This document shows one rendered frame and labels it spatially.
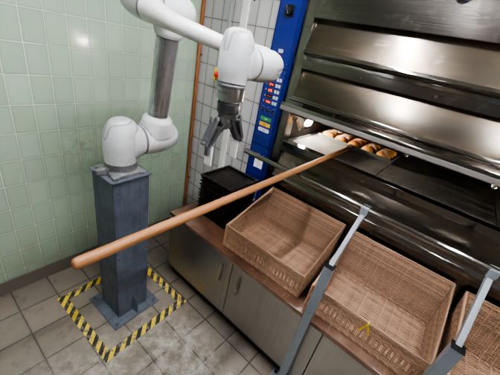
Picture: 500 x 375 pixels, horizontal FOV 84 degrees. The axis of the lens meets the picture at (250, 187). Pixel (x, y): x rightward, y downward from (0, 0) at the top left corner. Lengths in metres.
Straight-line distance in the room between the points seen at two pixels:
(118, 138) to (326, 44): 1.18
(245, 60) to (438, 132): 1.01
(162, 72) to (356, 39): 0.99
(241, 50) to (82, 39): 1.21
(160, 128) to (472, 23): 1.44
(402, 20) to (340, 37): 0.29
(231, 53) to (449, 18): 1.02
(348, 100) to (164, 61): 0.97
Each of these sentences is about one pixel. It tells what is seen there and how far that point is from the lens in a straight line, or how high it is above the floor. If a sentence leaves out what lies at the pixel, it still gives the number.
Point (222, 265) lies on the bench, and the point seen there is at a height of 0.49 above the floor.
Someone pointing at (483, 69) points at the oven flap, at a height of 1.79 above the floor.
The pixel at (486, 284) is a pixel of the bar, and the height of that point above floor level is 1.12.
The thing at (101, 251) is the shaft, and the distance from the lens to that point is 0.78.
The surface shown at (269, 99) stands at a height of 1.41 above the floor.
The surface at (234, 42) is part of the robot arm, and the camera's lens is 0.89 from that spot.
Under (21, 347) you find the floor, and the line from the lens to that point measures 2.17.
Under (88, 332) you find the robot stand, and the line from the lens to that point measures 2.12.
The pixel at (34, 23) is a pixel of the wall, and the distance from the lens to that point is 1.86.
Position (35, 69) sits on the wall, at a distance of 1.88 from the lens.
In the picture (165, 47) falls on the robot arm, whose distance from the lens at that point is 1.42.
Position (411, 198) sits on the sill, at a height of 1.16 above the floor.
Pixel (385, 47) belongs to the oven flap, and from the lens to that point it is 1.64.
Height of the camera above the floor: 1.71
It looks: 28 degrees down
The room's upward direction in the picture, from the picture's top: 12 degrees clockwise
